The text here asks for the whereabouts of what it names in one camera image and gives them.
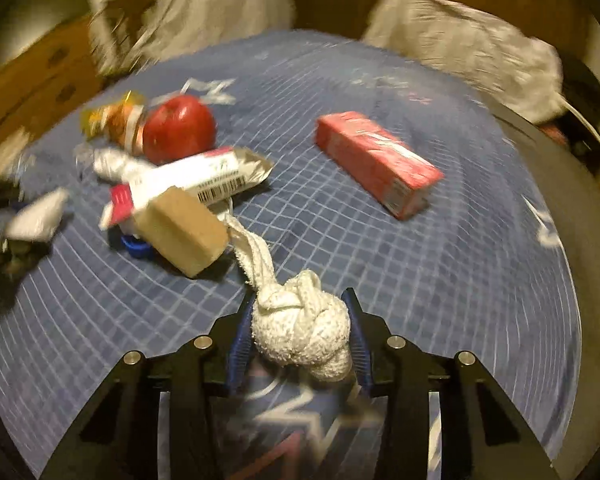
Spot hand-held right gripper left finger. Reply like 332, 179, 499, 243
40, 297, 256, 480

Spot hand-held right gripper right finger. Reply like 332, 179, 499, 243
341, 287, 561, 480

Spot white gauze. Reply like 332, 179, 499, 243
2, 187, 71, 241

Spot knotted white cloth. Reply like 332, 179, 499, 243
225, 212, 355, 386

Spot wooden dresser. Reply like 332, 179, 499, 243
0, 15, 106, 161

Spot yellow snack packet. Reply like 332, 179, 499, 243
80, 91, 146, 141

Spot blue bottle cap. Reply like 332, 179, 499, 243
120, 232, 153, 259

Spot tan sponge block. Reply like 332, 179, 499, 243
136, 186, 229, 278

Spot pink carton box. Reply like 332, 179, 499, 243
315, 111, 445, 221

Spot white and red wrapper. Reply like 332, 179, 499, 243
100, 146, 275, 231

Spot red apple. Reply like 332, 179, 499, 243
142, 95, 217, 166

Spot dark grey sheet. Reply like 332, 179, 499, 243
490, 105, 600, 411

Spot white cover sheet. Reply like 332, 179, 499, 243
362, 0, 566, 123

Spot black clothing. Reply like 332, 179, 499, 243
555, 52, 600, 126

